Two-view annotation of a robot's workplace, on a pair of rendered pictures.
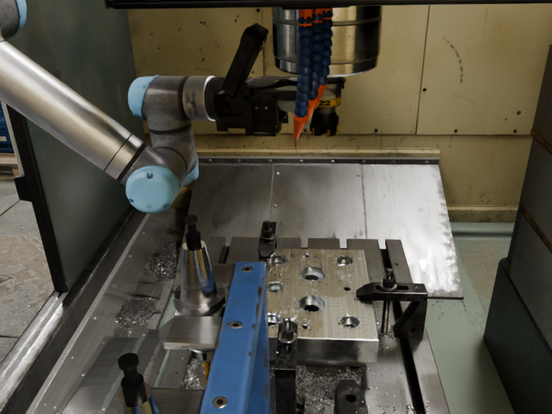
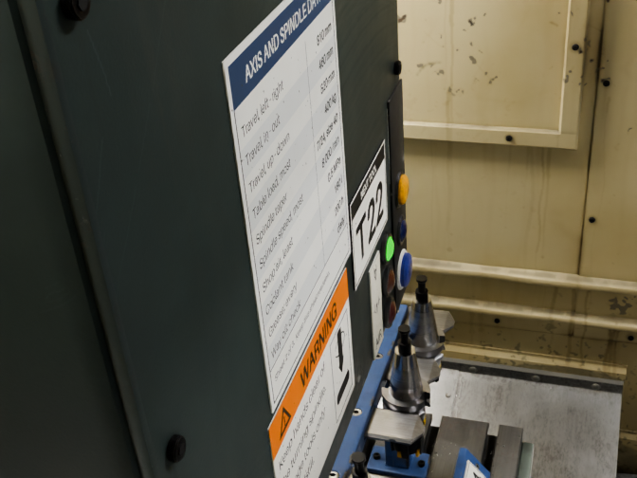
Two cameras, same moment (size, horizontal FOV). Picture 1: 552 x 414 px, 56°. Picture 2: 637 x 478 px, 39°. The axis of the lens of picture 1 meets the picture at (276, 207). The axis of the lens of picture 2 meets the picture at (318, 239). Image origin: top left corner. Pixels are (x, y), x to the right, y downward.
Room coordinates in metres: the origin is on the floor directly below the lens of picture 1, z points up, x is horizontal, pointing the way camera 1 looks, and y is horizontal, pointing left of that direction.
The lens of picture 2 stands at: (1.16, 0.25, 2.03)
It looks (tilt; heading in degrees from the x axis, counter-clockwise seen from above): 33 degrees down; 195
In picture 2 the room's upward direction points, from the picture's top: 5 degrees counter-clockwise
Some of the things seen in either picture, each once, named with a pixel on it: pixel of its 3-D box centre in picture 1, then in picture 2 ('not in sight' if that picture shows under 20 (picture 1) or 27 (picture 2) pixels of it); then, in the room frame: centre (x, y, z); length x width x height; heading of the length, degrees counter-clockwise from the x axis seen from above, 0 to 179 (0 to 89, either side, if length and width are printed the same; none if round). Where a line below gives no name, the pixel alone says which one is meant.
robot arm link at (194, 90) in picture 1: (204, 98); not in sight; (0.87, 0.12, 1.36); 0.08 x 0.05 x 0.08; 161
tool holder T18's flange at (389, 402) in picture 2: not in sight; (406, 396); (0.29, 0.11, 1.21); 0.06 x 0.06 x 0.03
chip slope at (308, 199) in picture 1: (315, 232); not in sight; (1.47, -0.13, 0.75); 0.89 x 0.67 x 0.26; 86
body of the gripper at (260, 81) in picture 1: (250, 103); not in sight; (0.85, 0.04, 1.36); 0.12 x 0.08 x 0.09; 71
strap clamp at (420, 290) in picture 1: (390, 302); not in sight; (0.81, -0.22, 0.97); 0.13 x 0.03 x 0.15; 86
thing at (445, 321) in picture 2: not in sight; (429, 321); (0.13, 0.12, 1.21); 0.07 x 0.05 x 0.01; 86
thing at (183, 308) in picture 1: (200, 301); not in sight; (0.51, 0.09, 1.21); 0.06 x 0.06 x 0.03
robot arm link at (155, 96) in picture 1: (164, 99); not in sight; (0.90, 0.19, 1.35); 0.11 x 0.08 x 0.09; 71
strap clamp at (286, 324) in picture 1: (287, 356); not in sight; (0.67, -0.01, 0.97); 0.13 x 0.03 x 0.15; 176
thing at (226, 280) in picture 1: (208, 275); not in sight; (0.57, 0.09, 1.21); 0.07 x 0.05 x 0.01; 86
